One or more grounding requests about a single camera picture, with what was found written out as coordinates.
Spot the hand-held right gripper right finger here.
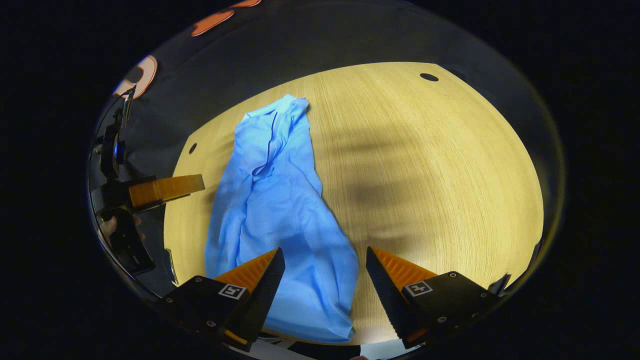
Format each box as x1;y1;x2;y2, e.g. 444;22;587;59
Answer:
365;245;502;350

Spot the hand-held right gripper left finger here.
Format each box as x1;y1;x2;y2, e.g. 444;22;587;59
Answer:
159;247;287;352

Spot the light blue T-shirt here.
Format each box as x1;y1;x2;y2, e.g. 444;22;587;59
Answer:
203;93;361;345

